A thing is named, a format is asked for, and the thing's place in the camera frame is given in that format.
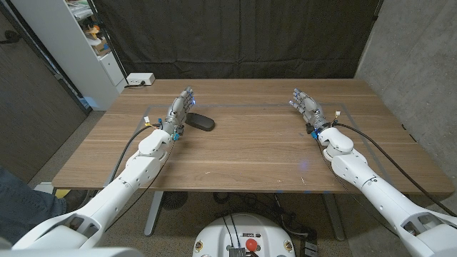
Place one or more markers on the black fabric backdrop curtain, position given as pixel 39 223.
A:
pixel 242 35

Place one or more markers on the grey metal table leg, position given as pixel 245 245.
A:
pixel 335 217
pixel 153 214

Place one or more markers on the yellow toy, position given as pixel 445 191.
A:
pixel 93 31

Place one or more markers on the red emergency stop button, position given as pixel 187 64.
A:
pixel 251 244

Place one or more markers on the white shelf cabinet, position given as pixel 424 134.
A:
pixel 60 43

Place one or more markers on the cardboard box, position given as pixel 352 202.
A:
pixel 101 47

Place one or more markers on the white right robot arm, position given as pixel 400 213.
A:
pixel 378 200

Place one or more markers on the white robot chest edge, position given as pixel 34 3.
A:
pixel 71 252

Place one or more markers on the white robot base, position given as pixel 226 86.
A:
pixel 214 235

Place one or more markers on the white power strip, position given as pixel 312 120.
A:
pixel 141 78

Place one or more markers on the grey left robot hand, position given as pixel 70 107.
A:
pixel 176 114

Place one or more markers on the dark wooden door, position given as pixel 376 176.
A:
pixel 32 107

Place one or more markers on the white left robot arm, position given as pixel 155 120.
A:
pixel 118 189

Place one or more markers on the person's leg in blue jeans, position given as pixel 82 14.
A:
pixel 21 207

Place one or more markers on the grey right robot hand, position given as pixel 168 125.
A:
pixel 310 109

